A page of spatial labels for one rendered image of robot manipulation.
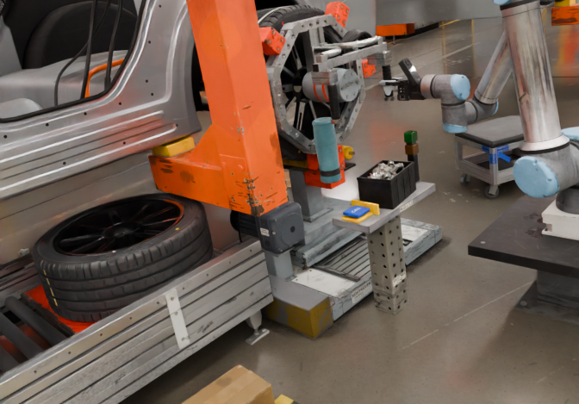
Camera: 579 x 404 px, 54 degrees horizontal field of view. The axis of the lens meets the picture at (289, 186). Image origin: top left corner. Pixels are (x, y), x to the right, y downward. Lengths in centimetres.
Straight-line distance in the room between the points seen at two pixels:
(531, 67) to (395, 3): 311
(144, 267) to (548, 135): 139
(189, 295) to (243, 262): 25
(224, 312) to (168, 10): 119
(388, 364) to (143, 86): 138
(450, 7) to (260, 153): 307
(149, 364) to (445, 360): 99
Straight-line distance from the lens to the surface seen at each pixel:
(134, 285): 203
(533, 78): 192
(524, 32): 191
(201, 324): 206
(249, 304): 218
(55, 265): 211
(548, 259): 204
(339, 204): 276
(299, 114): 245
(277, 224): 229
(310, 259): 251
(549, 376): 203
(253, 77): 192
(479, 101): 229
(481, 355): 209
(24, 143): 211
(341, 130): 253
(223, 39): 185
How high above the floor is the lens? 128
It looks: 20 degrees down
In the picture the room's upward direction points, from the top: 10 degrees counter-clockwise
